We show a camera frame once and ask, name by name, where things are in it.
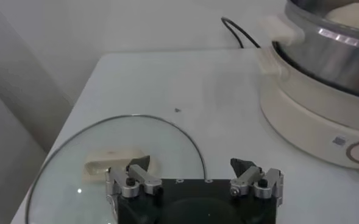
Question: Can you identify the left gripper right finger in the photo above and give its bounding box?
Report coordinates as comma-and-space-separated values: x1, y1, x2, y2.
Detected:
229, 157, 284, 208

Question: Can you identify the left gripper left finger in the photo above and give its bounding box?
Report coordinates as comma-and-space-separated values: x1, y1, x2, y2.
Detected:
105, 155, 163, 198

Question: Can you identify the glass lid with cream handle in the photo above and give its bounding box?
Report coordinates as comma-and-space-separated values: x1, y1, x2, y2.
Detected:
25, 114, 207, 224

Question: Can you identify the white steamed baozi bun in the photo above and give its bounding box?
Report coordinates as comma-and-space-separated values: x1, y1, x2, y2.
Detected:
324, 2, 359, 31

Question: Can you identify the cream electric cooker base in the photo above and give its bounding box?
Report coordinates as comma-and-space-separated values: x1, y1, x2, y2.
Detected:
257, 41, 359, 180

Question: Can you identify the black cooker power cord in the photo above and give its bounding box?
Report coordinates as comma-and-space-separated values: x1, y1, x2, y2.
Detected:
221, 16, 261, 49

